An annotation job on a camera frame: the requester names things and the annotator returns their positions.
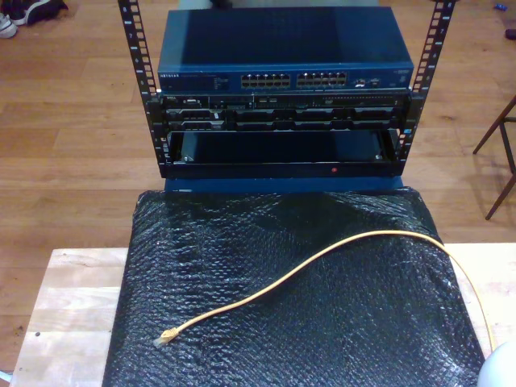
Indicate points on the black bubble wrap mat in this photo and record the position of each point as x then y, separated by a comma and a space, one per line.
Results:
282, 322

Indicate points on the black open equipment rack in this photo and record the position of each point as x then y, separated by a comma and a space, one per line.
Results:
134, 47

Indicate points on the dark wooden chair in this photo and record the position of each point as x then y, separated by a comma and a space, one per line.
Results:
501, 122

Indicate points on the dark sneaker white sole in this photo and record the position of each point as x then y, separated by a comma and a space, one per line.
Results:
46, 10
18, 11

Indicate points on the dark round floor object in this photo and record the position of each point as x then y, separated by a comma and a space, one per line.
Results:
511, 34

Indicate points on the white shoe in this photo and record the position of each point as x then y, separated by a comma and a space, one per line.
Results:
7, 26

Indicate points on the small blue floor object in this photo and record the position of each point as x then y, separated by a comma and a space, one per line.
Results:
500, 7

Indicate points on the white flat object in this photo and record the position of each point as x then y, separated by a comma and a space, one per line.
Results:
4, 379

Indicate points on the blue network switch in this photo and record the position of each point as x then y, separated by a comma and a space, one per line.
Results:
282, 40

